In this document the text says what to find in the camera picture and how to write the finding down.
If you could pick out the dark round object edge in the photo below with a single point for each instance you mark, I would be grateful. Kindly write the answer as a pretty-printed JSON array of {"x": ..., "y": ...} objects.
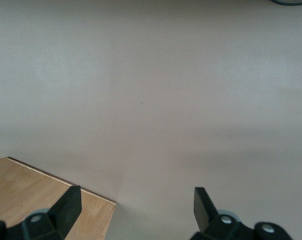
[{"x": 288, "y": 2}]

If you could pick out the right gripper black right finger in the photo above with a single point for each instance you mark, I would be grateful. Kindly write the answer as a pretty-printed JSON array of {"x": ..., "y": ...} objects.
[{"x": 203, "y": 212}]

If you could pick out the wooden drawer cabinet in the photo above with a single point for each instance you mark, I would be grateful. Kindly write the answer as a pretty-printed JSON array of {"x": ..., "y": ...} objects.
[{"x": 28, "y": 192}]

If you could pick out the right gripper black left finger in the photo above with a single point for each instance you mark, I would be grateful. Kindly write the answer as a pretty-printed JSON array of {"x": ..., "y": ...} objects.
[{"x": 63, "y": 212}]

